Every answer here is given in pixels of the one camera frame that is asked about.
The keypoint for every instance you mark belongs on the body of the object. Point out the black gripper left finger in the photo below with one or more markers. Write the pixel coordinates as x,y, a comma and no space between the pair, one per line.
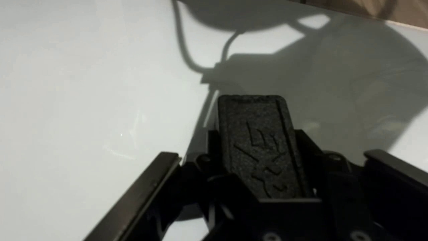
142,192

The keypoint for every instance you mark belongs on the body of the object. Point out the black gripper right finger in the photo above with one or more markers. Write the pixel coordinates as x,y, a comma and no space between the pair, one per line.
392,196

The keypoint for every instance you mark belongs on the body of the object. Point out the black whiteboard eraser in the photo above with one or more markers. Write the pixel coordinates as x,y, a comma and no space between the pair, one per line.
261,142

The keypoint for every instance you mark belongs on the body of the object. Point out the large grey whiteboard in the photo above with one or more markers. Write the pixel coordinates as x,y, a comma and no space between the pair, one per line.
89,89

